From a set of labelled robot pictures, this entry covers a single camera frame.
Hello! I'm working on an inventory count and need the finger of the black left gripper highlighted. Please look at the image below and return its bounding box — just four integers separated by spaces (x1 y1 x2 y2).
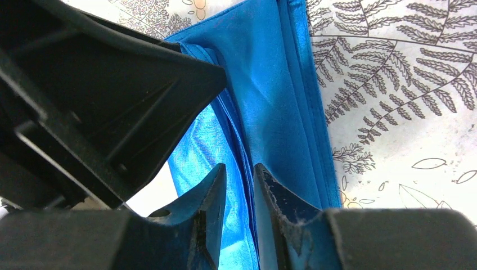
1 1 227 209

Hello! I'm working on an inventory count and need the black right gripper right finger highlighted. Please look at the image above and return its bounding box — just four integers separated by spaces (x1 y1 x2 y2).
254 163 476 269

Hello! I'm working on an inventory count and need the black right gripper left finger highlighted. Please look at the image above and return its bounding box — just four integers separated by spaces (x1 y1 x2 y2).
1 163 227 269

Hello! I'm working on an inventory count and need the blue cloth napkin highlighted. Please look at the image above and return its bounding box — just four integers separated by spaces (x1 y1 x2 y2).
168 1 341 269

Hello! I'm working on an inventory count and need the floral tablecloth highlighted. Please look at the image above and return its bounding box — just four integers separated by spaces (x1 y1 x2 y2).
0 0 477 228

